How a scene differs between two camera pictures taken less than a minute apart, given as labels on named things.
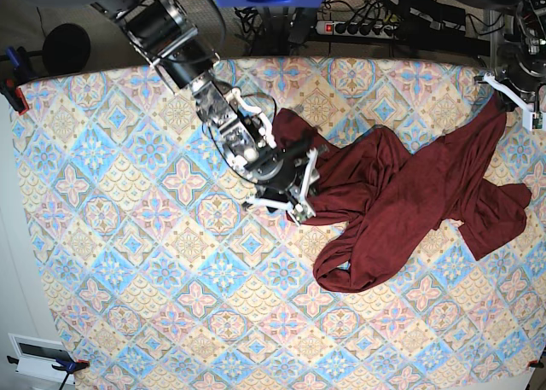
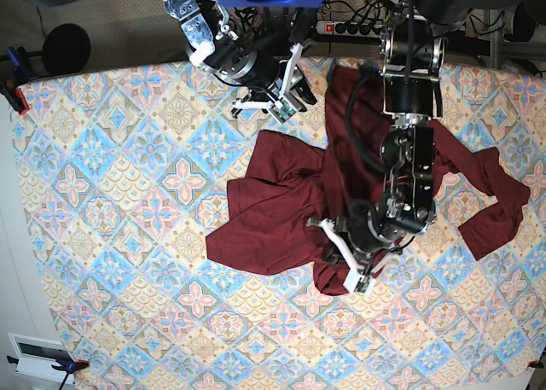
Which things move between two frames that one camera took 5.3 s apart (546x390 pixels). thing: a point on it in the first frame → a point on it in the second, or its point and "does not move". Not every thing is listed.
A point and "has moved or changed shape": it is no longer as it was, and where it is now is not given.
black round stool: (66, 49) does not move
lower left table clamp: (66, 366) does not move
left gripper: (282, 177) → (254, 67)
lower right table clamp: (535, 363) does not move
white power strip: (362, 30) does not move
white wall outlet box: (36, 357) does not move
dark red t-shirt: (391, 196) has moved or changed shape
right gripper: (521, 85) → (359, 249)
